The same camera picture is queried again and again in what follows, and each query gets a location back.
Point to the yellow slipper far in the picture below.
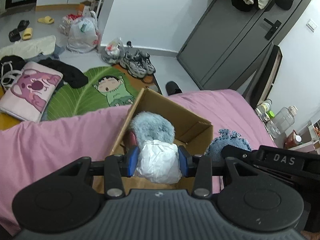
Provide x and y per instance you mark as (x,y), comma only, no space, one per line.
(46,20)

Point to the green leaf cartoon rug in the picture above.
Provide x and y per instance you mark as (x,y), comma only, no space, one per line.
(67,101)

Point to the brown cardboard box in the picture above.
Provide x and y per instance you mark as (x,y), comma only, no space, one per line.
(192,131)

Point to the grey door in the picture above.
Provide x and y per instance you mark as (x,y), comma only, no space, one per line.
(227,45)

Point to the black shoe by bed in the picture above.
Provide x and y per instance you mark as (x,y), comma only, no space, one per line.
(172,88)

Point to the grey sneaker right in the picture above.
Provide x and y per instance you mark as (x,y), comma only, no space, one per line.
(144,59)

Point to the black clothing on floor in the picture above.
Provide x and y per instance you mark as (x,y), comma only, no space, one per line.
(71,75)

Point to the yellow slipper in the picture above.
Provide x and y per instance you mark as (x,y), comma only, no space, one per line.
(27,34)
(46,20)

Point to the pink bear laptop bag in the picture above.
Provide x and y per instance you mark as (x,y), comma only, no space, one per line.
(28,91)

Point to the black slipper pair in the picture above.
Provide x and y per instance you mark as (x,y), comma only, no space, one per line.
(14,35)

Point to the white towel on floor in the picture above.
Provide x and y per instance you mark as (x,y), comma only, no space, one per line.
(30,48)

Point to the small clear trash bag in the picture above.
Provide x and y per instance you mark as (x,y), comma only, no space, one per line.
(113,52)

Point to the black drawstring bag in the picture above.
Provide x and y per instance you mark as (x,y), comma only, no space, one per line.
(11,68)

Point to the large white plastic bag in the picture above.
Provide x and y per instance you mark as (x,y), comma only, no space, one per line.
(83,35)

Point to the black door handle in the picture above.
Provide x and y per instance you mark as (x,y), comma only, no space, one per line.
(273,29)

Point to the yellow slipper near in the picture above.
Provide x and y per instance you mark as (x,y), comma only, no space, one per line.
(27,34)

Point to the white soft item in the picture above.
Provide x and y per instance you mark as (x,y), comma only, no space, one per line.
(158,162)

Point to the fluffy blue plush item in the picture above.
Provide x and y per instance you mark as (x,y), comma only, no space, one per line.
(148,126)

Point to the clear plastic water jug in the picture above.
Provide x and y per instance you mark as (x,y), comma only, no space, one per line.
(283,120)

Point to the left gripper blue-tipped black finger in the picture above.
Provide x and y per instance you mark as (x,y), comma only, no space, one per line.
(202,169)
(112,169)

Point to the folded board against wall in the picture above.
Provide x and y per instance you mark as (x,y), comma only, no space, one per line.
(264,78)

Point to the pink bed sheet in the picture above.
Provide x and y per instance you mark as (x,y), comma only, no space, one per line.
(31,151)

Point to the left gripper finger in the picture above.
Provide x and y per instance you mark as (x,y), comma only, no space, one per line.
(249,157)

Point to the blue knitted cloth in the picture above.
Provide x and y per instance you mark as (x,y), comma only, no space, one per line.
(226,138)

